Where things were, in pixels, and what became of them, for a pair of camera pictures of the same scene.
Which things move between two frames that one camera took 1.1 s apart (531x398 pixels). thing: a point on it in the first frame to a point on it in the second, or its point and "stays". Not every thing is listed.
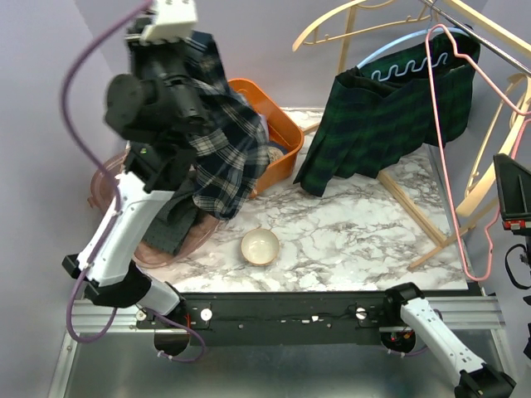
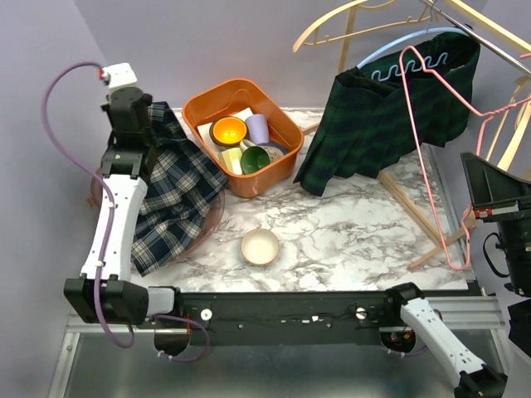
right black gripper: x=513 y=182 to x=487 y=186
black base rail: x=278 y=318 stays
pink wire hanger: x=519 y=138 to x=488 y=118
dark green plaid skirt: x=379 y=116 stays
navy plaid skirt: x=232 y=154 to x=187 y=182
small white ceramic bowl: x=260 y=245 stays
